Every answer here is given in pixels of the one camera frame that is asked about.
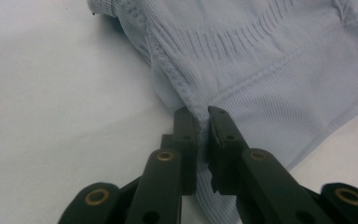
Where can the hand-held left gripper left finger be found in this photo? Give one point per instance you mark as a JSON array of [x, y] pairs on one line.
[[188, 155]]

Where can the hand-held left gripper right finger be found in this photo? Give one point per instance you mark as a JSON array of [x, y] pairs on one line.
[[225, 155]]

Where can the light blue tank top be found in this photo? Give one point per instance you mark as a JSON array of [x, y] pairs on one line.
[[261, 77]]

